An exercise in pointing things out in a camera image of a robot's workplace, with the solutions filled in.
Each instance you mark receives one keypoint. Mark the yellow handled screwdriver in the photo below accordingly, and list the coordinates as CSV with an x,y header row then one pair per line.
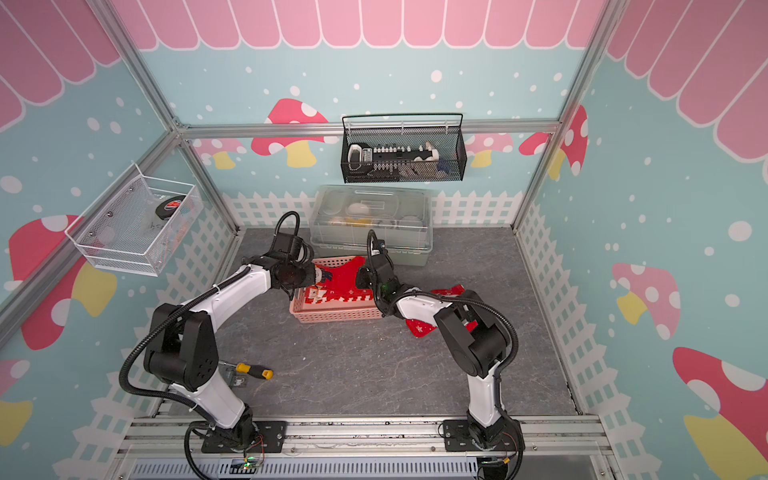
x,y
255,371

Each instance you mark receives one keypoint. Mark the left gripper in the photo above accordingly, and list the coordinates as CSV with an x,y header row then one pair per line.
x,y
309,277

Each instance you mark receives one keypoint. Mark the black wire wall basket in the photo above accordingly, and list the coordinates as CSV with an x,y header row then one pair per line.
x,y
403,147

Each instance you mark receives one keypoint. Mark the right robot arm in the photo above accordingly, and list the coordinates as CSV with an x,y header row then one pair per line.
x,y
480,339

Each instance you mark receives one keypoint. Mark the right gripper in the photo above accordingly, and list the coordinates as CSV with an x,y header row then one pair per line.
x,y
361,277

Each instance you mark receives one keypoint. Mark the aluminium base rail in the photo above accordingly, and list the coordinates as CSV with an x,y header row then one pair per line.
x,y
376,436

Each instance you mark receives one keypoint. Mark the white wire wall basket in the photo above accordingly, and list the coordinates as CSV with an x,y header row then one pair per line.
x,y
120,231

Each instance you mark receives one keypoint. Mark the black red tape measure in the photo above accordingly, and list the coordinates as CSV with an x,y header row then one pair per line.
x,y
166,208

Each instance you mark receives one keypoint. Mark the clear lidded storage box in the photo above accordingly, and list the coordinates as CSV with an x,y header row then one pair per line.
x,y
343,216

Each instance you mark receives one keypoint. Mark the pink perforated plastic basket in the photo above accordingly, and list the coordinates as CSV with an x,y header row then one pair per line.
x,y
331,311

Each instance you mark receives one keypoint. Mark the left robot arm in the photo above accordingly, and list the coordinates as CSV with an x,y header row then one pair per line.
x,y
178,359

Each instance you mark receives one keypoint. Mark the plain red snowman sock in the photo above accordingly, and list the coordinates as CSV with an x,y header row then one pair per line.
x,y
342,277

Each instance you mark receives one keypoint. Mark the red snowflake santa sock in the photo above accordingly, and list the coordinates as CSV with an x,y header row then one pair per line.
x,y
317,295

